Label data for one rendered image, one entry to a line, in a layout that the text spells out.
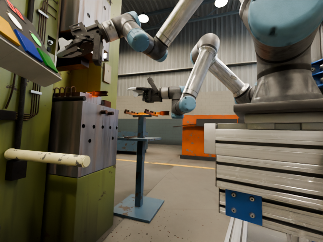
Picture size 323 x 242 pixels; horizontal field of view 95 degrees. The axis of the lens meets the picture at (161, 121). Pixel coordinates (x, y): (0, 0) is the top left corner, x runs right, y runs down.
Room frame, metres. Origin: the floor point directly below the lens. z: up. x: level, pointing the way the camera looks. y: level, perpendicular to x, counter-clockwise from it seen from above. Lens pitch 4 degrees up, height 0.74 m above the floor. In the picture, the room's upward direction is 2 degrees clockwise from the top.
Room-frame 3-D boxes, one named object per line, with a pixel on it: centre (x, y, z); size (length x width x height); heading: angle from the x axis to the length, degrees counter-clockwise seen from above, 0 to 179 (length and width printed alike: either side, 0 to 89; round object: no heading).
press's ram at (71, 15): (1.11, 0.67, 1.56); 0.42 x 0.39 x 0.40; 73
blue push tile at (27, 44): (0.46, 0.44, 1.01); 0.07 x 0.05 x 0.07; 8
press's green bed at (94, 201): (1.12, 0.68, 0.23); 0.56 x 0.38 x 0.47; 73
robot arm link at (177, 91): (0.86, -0.09, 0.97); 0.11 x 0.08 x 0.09; 73
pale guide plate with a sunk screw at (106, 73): (1.35, 0.52, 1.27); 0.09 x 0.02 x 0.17; 163
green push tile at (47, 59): (0.56, 0.45, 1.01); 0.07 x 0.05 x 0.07; 8
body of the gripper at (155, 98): (0.90, 0.06, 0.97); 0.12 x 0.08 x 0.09; 73
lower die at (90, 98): (1.07, 0.69, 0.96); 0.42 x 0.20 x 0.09; 73
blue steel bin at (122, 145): (5.07, 1.14, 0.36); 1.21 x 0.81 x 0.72; 79
